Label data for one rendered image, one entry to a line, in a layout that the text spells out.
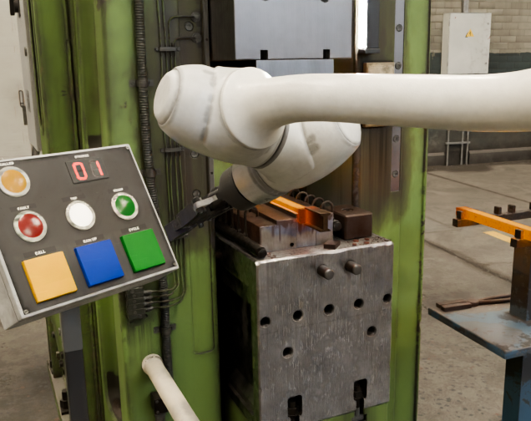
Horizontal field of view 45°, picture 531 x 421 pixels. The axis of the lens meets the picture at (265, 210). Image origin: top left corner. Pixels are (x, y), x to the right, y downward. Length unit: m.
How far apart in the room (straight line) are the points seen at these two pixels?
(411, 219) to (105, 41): 0.99
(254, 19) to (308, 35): 0.14
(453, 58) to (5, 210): 7.75
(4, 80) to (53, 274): 5.64
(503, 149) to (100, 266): 8.42
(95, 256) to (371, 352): 0.81
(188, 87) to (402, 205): 1.20
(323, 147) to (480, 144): 8.29
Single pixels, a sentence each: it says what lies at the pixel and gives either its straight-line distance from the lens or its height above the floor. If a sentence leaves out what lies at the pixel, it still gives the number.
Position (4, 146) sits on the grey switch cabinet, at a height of 0.62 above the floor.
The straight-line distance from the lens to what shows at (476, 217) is 1.68.
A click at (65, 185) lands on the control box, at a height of 1.14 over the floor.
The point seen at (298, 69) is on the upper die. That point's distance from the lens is 1.50.
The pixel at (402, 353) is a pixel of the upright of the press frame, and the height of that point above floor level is 0.48.
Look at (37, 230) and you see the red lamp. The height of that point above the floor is 1.08.
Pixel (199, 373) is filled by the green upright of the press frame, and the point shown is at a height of 0.56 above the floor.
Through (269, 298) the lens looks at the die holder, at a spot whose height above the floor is 0.82.
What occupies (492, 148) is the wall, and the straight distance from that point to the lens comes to 9.25.
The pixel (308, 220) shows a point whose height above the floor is 0.99.
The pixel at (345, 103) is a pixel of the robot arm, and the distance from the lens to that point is 0.71.
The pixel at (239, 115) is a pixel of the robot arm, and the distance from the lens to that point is 0.76.
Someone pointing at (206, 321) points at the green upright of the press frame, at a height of 0.71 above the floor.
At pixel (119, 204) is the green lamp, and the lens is 1.27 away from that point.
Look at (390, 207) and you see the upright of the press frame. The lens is 1.86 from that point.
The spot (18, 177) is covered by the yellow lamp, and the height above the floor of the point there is 1.17.
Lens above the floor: 1.35
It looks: 13 degrees down
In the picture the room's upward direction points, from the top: 1 degrees counter-clockwise
